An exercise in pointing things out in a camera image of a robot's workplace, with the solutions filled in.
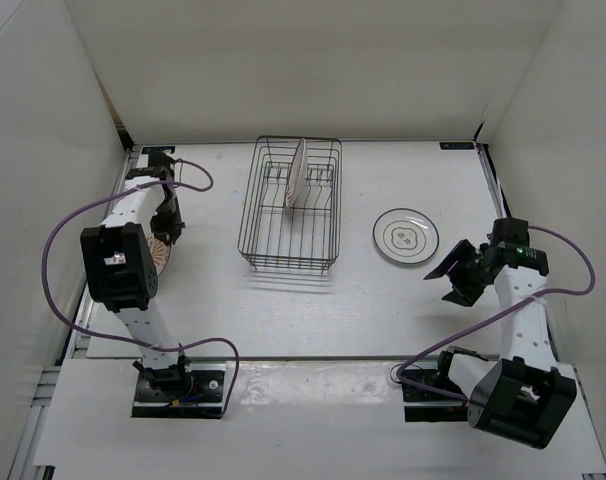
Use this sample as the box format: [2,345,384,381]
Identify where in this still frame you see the right blue table label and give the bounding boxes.
[439,141,475,150]

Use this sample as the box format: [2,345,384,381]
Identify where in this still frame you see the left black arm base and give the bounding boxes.
[130,363,227,420]

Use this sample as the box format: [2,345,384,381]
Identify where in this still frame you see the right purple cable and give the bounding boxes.
[395,225,598,401]

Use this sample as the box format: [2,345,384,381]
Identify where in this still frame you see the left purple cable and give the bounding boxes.
[40,158,242,419]

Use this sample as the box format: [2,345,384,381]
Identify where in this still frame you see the purple cable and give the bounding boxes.
[40,158,242,419]
[395,225,598,401]

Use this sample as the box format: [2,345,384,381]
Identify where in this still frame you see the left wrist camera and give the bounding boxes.
[147,151,176,175]

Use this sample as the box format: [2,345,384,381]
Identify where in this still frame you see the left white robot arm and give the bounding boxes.
[80,166,193,400]

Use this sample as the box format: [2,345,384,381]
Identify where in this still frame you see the left blue table label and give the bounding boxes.
[141,146,176,155]

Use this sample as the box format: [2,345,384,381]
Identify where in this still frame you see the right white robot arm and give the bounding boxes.
[427,240,577,449]

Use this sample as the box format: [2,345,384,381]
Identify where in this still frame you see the red patterned plate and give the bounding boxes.
[146,233,171,276]
[284,138,307,209]

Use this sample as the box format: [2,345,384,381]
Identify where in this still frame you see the wire dish rack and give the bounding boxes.
[237,135,342,273]

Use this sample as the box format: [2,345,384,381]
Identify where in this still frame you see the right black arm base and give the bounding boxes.
[390,364,467,423]

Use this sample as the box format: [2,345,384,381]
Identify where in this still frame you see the blue table label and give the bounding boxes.
[439,141,475,150]
[141,146,176,155]

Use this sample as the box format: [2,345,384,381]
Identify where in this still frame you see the green rimmed white plate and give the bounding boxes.
[372,208,440,266]

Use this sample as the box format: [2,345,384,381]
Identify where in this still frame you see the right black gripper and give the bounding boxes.
[424,239,491,308]

